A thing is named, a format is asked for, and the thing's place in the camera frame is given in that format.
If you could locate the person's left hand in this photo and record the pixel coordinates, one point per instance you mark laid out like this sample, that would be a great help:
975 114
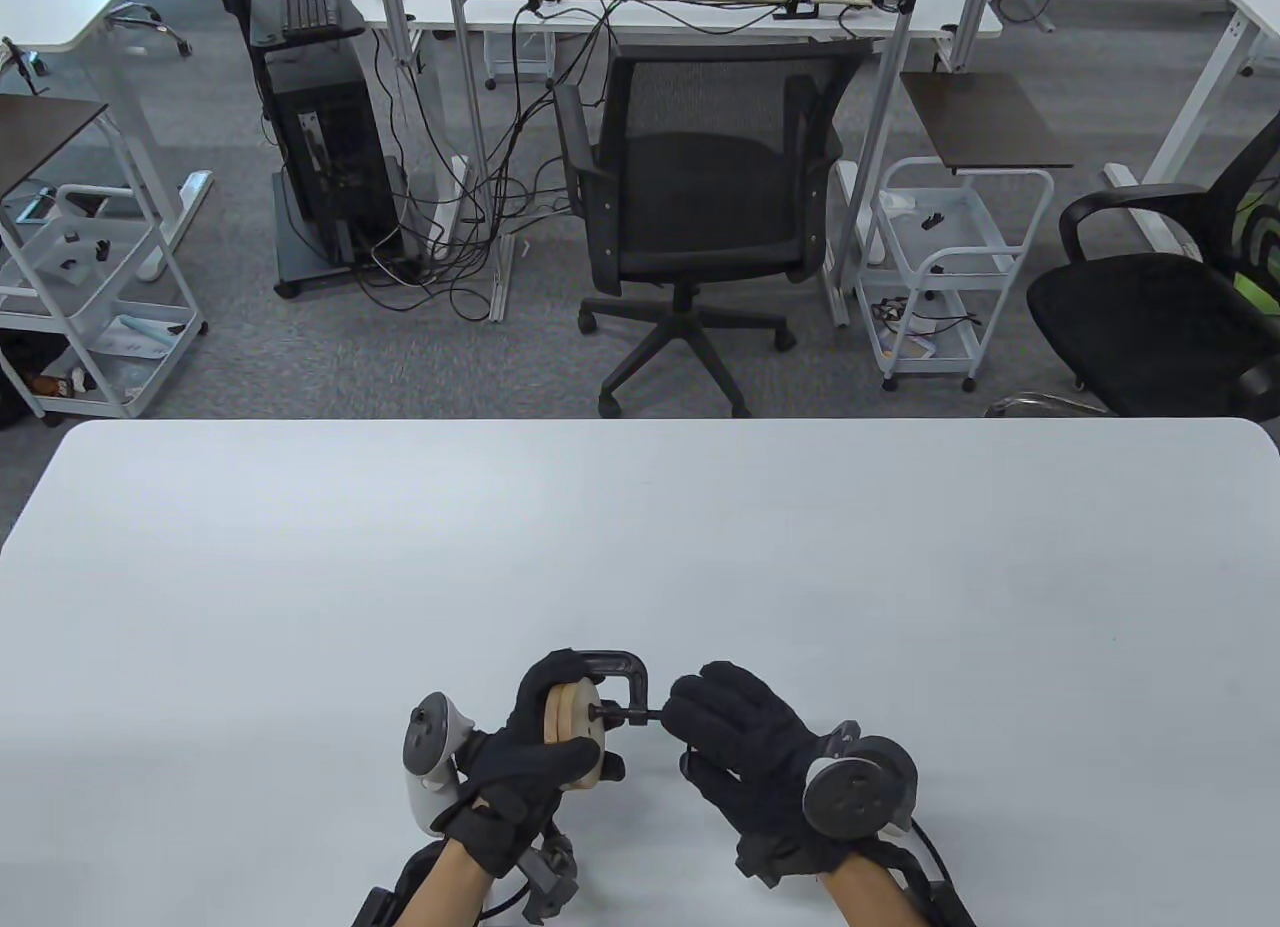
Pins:
515 767

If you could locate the person's right hand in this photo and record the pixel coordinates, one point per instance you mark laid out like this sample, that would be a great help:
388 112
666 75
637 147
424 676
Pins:
750 767

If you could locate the black metal clamp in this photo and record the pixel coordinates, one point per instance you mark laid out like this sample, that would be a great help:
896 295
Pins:
628 667

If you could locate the person's left forearm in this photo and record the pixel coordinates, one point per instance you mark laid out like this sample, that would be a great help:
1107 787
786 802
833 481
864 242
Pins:
435 887

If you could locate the person's right forearm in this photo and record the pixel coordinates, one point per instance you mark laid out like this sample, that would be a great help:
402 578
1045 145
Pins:
880 897

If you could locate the grey white left controller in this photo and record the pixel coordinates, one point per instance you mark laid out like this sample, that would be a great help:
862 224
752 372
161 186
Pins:
428 742

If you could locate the grey white controller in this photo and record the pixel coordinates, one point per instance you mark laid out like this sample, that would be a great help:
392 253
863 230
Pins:
860 787
428 742

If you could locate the grey white right controller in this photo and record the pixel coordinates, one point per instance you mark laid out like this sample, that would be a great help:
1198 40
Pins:
860 787

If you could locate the chrome chair base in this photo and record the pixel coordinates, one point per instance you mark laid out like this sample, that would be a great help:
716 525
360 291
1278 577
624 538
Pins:
1050 400

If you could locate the grey rolling computer stand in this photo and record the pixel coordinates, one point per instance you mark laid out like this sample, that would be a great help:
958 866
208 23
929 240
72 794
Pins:
300 267

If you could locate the white power strip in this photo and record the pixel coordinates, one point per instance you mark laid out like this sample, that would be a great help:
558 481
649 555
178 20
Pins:
447 207

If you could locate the white rolling cart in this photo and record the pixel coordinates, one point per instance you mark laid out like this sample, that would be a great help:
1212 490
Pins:
60 267
940 232

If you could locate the black mesh office chair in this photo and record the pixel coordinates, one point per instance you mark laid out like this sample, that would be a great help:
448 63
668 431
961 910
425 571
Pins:
700 197

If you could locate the black green office chair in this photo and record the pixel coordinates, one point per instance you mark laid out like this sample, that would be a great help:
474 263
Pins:
1130 327

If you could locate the black computer tower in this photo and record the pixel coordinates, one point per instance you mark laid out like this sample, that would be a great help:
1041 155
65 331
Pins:
330 167

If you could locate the dark brown side tabletop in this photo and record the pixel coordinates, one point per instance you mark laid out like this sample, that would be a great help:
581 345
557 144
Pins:
40 137
985 122

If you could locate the white desk with metal posts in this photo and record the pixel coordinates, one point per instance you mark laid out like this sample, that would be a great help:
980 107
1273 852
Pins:
700 12

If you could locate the white desk with angled leg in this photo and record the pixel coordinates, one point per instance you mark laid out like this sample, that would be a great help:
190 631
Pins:
1195 97

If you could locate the white curved desk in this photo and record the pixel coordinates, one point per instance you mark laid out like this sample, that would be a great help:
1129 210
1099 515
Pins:
60 2

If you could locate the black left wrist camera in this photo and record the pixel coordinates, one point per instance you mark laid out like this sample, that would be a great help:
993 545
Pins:
548 872

